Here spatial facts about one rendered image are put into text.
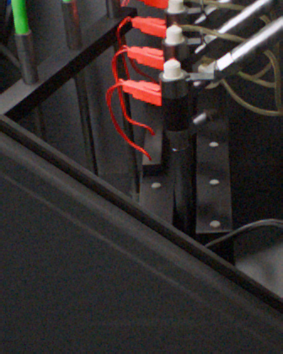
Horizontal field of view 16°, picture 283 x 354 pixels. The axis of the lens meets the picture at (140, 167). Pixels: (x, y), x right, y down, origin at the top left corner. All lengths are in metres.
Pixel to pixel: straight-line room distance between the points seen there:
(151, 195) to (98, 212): 0.44
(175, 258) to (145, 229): 0.03
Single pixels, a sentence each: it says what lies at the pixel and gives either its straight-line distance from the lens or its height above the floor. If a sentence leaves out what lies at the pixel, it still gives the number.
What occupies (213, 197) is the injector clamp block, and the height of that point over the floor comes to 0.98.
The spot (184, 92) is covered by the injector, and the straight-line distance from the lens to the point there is 1.01.
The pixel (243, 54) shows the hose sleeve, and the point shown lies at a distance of 0.99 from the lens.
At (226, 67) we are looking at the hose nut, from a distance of 0.99.
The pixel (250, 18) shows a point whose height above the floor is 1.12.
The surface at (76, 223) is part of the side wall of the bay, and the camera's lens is 0.68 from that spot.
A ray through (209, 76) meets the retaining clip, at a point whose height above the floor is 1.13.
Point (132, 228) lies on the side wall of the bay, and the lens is 0.68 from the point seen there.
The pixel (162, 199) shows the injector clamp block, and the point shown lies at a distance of 1.10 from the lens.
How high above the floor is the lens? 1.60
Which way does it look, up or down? 32 degrees down
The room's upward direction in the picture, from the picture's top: 7 degrees counter-clockwise
